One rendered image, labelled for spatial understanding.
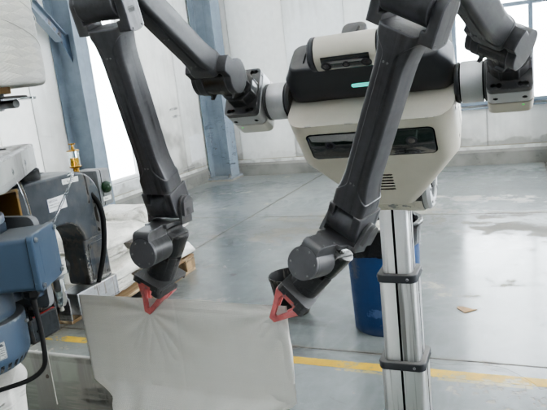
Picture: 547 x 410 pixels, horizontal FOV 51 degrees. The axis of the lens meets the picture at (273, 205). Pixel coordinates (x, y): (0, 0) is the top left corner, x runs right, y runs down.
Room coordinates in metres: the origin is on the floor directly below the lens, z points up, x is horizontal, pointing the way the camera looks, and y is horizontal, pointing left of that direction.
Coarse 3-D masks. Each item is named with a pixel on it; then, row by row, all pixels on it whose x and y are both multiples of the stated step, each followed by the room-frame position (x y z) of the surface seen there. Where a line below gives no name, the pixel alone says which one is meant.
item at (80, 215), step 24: (48, 192) 1.24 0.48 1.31; (72, 192) 1.31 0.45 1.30; (96, 192) 1.38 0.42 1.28; (48, 216) 1.23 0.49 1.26; (72, 216) 1.29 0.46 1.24; (96, 216) 1.36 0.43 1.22; (72, 240) 1.33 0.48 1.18; (96, 240) 1.36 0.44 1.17; (72, 264) 1.34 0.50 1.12; (96, 264) 1.34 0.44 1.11
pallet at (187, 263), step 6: (186, 258) 4.70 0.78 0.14; (192, 258) 4.78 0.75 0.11; (180, 264) 4.70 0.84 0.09; (186, 264) 4.68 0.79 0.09; (192, 264) 4.77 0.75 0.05; (186, 270) 4.68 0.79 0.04; (192, 270) 4.76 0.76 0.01; (126, 288) 4.06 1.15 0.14; (132, 288) 4.05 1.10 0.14; (138, 288) 4.04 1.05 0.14; (120, 294) 3.93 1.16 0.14; (126, 294) 3.92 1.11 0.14; (132, 294) 3.95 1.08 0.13; (78, 318) 3.89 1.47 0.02; (66, 324) 3.85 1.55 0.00; (72, 324) 3.83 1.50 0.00
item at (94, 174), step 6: (90, 168) 1.44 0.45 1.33; (96, 168) 1.43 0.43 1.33; (102, 168) 1.42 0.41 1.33; (90, 174) 1.40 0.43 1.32; (96, 174) 1.39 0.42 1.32; (102, 174) 1.41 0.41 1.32; (108, 174) 1.43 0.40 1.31; (96, 180) 1.39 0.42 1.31; (102, 180) 1.40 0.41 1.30; (108, 180) 1.43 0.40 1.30; (96, 186) 1.39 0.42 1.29; (102, 192) 1.40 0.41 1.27; (102, 198) 1.39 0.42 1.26; (102, 204) 1.39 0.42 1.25
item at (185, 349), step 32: (96, 320) 1.20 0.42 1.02; (128, 320) 1.16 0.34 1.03; (160, 320) 1.13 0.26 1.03; (192, 320) 1.09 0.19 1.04; (224, 320) 1.06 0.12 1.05; (256, 320) 1.03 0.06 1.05; (96, 352) 1.21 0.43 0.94; (128, 352) 1.17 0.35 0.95; (160, 352) 1.13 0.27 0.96; (192, 352) 1.10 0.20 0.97; (224, 352) 1.07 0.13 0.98; (256, 352) 1.04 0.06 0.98; (288, 352) 1.01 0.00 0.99; (128, 384) 1.17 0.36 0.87; (160, 384) 1.14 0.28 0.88; (192, 384) 1.10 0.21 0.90; (224, 384) 1.07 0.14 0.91; (256, 384) 1.04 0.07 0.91; (288, 384) 1.01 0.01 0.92
